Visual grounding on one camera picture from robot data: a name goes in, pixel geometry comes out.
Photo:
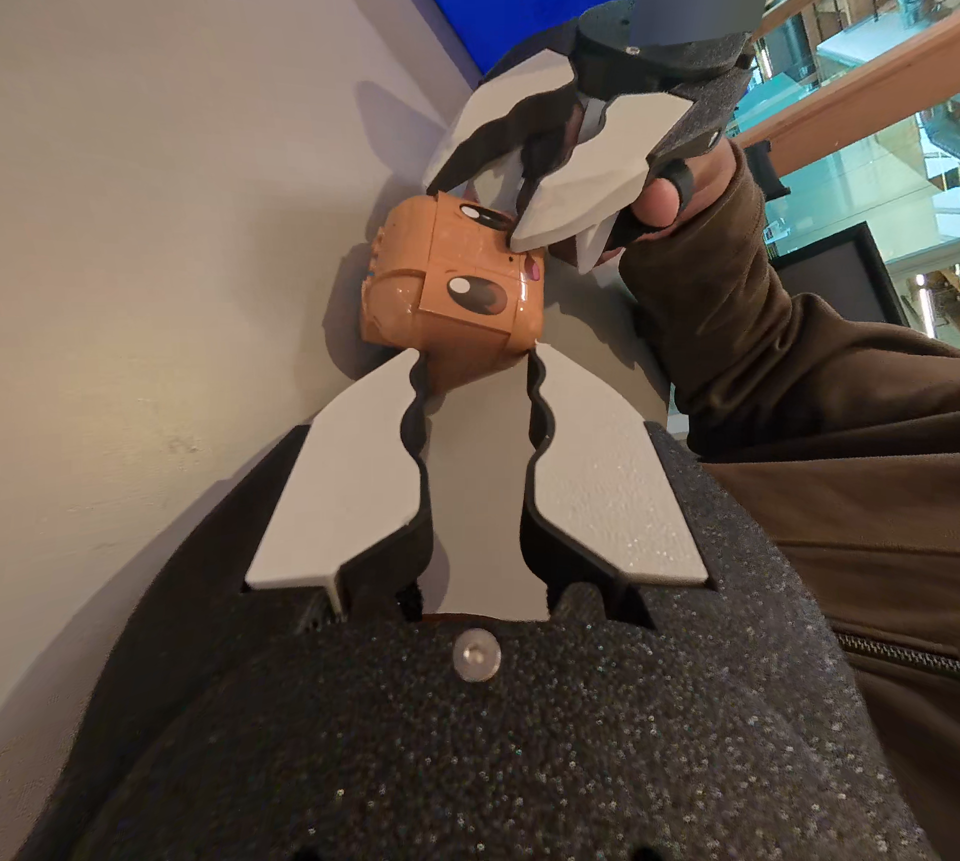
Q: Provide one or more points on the black flat monitor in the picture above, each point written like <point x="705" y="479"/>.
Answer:
<point x="840" y="276"/>

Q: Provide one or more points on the brown lego head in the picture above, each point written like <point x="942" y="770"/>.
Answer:
<point x="450" y="298"/>

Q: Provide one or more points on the person's brown zip jacket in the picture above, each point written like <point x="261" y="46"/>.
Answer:
<point x="885" y="576"/>

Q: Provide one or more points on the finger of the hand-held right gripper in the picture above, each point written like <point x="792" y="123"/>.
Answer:
<point x="600" y="171"/>
<point x="510" y="81"/>

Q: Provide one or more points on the wooden beam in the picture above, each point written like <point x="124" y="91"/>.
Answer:
<point x="862" y="96"/>

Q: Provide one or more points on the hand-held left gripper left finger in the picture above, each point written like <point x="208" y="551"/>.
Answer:
<point x="352" y="486"/>

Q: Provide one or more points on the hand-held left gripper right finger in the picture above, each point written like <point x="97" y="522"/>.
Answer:
<point x="607" y="486"/>

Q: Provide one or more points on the person's right hand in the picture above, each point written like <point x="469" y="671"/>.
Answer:
<point x="705" y="186"/>

